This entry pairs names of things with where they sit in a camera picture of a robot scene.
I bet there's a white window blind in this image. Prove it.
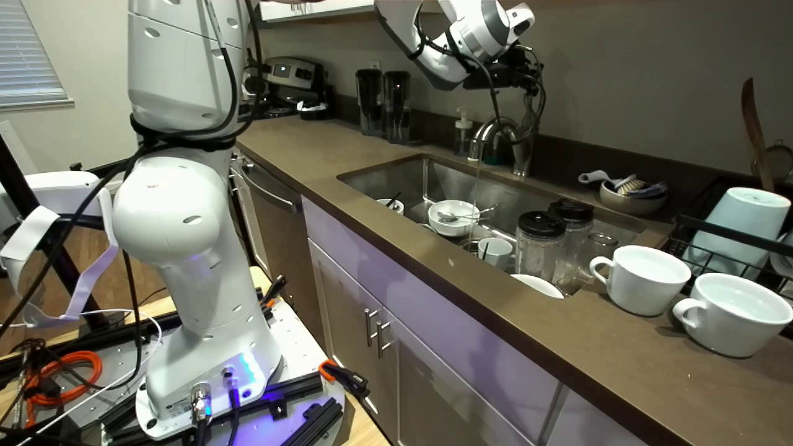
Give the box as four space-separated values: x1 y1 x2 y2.
0 0 75 112

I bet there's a silver dishwasher handle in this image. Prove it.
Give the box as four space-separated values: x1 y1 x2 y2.
235 162 297 211

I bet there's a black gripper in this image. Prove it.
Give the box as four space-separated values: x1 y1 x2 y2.
464 44 550 93

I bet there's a grey cabinet door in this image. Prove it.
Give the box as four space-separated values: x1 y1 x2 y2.
393 316 540 446
306 238 402 442

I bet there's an orange cable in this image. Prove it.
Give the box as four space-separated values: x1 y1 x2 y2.
23 349 108 408

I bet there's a brown wooden spoon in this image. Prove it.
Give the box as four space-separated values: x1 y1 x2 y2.
739 76 777 194

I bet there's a chrome kitchen tap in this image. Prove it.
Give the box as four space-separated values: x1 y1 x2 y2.
468 112 535 181

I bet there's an orange black bar clamp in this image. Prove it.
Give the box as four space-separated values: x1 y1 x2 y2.
259 273 292 314
318 357 378 403

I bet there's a black tall tumbler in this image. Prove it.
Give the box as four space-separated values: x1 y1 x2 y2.
355 67 386 139
381 69 415 147

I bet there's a stainless steel sink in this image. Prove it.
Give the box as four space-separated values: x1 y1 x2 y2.
336 154 676 302

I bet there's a small white cup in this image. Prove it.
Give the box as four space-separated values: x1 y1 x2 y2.
375 194 410 217

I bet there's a black silver coffee machine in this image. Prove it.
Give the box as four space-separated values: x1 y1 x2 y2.
260 55 336 120

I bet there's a silver cabinet door handle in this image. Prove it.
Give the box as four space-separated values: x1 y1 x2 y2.
359 304 381 349
375 314 397 359

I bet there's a dark dishwasher front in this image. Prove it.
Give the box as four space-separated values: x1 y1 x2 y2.
228 147 328 341

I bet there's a glass jar black lid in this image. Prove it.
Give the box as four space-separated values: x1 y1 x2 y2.
547 196 598 267
514 209 571 284

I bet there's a clear soap bottle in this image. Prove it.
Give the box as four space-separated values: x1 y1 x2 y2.
452 110 478 162

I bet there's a white bowl with spoon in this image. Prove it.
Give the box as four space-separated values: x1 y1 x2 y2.
425 196 495 240

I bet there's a white flat ribbon strap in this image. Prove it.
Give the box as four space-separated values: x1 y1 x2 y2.
0 204 124 326

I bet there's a white pot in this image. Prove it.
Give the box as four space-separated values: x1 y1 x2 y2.
689 185 793 277

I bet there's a black wire dish rack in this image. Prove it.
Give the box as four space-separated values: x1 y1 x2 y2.
660 173 793 302

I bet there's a grey bowl with utensils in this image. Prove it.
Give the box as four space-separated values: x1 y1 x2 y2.
577 165 673 220

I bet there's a large white ceramic mug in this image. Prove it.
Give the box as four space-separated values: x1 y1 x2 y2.
669 271 793 361

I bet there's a white box device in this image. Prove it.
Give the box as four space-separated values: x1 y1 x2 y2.
23 169 108 224

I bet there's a white mug with print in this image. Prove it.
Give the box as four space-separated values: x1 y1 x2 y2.
477 236 521 276

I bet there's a black aluminium profile rail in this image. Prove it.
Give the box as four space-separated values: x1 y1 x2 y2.
279 396 348 446
204 369 328 426

